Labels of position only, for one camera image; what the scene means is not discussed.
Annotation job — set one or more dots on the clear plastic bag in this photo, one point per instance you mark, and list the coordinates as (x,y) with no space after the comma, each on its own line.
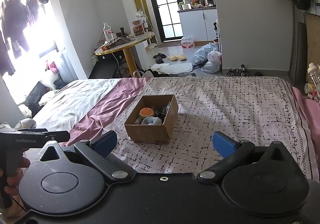
(209,68)

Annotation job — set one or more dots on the yellow slipper left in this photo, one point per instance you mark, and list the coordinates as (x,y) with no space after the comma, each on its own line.
(172,58)

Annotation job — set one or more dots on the light blue fuzzy sock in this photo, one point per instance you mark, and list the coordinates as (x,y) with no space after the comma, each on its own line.
(151,121)

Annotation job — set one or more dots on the clear bottle on nightstand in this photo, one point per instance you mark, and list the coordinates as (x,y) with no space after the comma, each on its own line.
(313,71)

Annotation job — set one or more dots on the brown cardboard box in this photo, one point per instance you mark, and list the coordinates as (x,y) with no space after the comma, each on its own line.
(153,134)

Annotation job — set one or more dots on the tissue pack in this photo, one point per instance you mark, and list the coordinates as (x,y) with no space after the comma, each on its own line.
(138,121)

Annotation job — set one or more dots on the person's left hand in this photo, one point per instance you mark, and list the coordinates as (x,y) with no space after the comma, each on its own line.
(17,176)

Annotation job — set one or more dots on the shiny plastic packaged item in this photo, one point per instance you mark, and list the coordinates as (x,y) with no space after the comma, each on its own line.
(162,113)

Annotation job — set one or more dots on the water bottle pack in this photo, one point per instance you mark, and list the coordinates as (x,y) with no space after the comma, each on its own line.
(187,42)

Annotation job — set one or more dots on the brown wooden board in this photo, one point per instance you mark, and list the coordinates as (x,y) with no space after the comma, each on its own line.
(312,22)

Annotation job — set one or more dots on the white floor mat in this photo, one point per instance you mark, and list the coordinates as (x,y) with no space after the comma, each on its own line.
(172,68)

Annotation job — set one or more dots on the white red plastic bag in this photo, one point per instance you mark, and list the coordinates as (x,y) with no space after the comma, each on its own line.
(215,58)

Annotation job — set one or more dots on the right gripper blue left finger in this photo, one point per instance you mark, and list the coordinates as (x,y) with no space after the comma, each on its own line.
(98,154)

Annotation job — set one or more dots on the grey garbage bag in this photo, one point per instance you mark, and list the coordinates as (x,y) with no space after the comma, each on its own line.
(201,55)

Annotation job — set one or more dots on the round yellow-edged table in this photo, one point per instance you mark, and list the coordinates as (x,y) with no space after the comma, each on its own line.
(124,44)

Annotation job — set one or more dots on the yellow slipper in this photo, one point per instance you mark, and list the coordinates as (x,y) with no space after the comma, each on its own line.
(181,57)
(172,58)

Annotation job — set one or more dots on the clear plastic water bottle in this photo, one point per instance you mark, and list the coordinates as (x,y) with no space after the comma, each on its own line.
(108,32)

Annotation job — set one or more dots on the black slippers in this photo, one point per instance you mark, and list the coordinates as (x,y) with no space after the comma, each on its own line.
(159,58)

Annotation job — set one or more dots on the yellow slipper right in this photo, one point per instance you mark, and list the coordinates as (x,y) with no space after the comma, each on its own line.
(181,57)

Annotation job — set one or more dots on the orange burger plush toy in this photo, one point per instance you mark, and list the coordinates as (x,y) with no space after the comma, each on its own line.
(146,112)

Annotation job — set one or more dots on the mauve pink blanket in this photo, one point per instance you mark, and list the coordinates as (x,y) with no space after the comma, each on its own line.
(106,110)

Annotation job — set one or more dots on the black framed glass door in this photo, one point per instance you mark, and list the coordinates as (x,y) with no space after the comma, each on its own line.
(167,19)

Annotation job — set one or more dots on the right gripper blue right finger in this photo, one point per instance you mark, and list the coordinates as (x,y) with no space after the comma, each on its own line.
(233,153)

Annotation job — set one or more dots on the pair of sneakers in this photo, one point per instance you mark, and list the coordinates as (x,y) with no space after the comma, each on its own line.
(242,72)

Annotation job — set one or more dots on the white kitchen cabinet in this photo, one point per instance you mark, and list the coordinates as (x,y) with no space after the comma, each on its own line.
(199,23)

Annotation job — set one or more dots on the black low cabinet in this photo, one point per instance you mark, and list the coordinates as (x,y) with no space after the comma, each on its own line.
(103,70)

